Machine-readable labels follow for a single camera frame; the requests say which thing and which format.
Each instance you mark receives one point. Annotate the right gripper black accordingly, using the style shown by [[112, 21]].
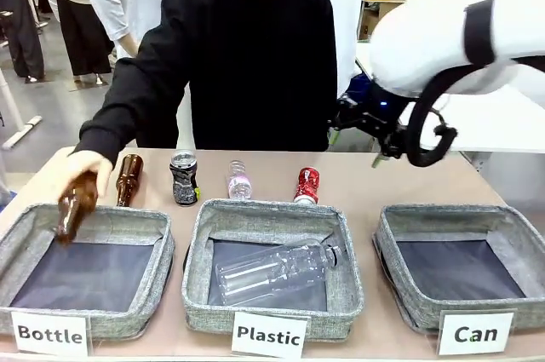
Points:
[[385, 130]]

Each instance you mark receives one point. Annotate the crushed red can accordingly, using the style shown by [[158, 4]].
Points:
[[307, 185]]

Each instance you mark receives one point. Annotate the small pink-label plastic bottle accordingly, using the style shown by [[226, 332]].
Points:
[[239, 183]]

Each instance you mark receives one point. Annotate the crushed black can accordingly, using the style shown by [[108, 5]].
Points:
[[184, 179]]

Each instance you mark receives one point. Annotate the brown glass bottle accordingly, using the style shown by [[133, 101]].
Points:
[[76, 208], [127, 179]]

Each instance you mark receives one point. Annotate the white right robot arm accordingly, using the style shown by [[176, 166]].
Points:
[[426, 30]]

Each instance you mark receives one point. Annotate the person's right forearm black sleeve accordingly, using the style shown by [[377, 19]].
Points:
[[110, 123]]

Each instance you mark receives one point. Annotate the grey fabric plastic basket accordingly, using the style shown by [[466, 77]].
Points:
[[340, 251]]

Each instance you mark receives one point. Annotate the grey fabric can basket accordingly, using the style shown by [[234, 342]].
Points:
[[515, 247]]

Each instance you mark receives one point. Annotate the white Can label sign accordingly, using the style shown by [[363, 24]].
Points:
[[476, 333]]

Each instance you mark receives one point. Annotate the grey fabric bottle basket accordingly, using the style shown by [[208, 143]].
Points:
[[153, 277]]

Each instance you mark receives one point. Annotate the bystander bare hand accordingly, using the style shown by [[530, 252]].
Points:
[[129, 44]]

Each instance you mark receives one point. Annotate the person's right hand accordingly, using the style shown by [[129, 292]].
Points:
[[91, 162]]

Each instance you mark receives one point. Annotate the blue flat object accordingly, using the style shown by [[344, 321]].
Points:
[[359, 83]]

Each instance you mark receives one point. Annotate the cardboard box under bench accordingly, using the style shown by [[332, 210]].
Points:
[[368, 25]]

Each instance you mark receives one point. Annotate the bystander in white lab coat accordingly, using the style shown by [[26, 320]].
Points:
[[347, 13]]

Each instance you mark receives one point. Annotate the person in black sweater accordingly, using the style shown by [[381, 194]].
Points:
[[255, 68]]

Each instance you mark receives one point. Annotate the large clear plastic bottle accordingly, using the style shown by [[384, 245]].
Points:
[[277, 270]]

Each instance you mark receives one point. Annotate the white Plastic label sign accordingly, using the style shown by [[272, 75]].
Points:
[[269, 335]]

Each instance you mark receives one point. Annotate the bystander in black skirt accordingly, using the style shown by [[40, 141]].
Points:
[[83, 25]]

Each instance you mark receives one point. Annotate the white desk leg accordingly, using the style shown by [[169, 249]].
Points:
[[15, 119]]

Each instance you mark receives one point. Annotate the bystander in dark trousers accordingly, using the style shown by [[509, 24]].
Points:
[[21, 21]]

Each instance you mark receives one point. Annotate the white Bottle label sign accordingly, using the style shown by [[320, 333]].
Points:
[[49, 333]]

